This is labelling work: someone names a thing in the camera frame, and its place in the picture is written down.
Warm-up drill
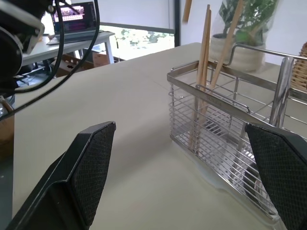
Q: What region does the woven wicker basket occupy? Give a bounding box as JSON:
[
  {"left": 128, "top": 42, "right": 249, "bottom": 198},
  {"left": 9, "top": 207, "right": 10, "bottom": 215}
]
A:
[{"left": 290, "top": 42, "right": 307, "bottom": 93}]

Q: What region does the open laptop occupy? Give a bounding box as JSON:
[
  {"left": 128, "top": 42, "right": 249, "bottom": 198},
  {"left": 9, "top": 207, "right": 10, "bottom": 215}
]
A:
[{"left": 46, "top": 1, "right": 104, "bottom": 46}]

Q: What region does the brown wooden box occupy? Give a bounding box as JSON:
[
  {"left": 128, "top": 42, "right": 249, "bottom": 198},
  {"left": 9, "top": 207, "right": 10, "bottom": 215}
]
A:
[{"left": 0, "top": 95, "right": 15, "bottom": 158}]

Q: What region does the white desk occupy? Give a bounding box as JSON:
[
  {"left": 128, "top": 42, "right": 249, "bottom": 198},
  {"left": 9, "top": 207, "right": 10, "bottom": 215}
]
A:
[{"left": 21, "top": 31, "right": 116, "bottom": 68}]

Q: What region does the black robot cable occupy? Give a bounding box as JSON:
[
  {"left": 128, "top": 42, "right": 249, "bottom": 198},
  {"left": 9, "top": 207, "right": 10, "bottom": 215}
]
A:
[{"left": 13, "top": 0, "right": 66, "bottom": 94}]

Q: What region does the potted green plant in wrap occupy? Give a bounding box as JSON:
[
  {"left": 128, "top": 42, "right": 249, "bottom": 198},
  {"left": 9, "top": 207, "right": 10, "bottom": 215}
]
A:
[{"left": 210, "top": 0, "right": 281, "bottom": 73}]

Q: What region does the black robot arm with cables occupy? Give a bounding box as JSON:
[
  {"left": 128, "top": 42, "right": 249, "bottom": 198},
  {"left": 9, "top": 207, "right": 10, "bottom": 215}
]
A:
[{"left": 0, "top": 0, "right": 101, "bottom": 120}]

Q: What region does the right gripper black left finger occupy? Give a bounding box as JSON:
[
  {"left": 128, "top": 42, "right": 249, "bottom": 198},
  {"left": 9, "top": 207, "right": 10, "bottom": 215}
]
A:
[{"left": 6, "top": 121, "right": 117, "bottom": 230}]

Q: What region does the short wooden stick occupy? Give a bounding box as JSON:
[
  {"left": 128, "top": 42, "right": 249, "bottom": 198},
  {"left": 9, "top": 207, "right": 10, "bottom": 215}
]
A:
[{"left": 182, "top": 0, "right": 193, "bottom": 23}]

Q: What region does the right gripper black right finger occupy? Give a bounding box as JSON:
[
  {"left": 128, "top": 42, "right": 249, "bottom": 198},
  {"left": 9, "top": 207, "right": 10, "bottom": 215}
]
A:
[{"left": 245, "top": 122, "right": 307, "bottom": 230}]

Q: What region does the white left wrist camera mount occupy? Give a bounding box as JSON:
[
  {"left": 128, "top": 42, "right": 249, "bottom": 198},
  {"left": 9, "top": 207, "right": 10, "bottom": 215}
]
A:
[{"left": 24, "top": 23, "right": 46, "bottom": 55}]

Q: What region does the wooden chopstick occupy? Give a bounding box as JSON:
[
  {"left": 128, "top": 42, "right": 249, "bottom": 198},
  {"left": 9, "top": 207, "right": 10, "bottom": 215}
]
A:
[
  {"left": 195, "top": 9, "right": 213, "bottom": 155},
  {"left": 189, "top": 4, "right": 211, "bottom": 150},
  {"left": 211, "top": 0, "right": 244, "bottom": 90}
]

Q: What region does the brown cardboard box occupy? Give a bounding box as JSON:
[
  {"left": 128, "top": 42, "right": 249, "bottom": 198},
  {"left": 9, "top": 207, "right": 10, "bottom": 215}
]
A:
[
  {"left": 92, "top": 51, "right": 111, "bottom": 68},
  {"left": 55, "top": 53, "right": 94, "bottom": 78}
]

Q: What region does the metal wire basket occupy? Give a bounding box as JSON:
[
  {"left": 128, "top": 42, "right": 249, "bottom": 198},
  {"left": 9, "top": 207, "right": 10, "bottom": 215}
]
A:
[{"left": 166, "top": 44, "right": 307, "bottom": 227}]

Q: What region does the metal spoon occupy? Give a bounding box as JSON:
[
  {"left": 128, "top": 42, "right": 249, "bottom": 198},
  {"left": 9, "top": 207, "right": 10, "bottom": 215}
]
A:
[{"left": 268, "top": 57, "right": 295, "bottom": 128}]

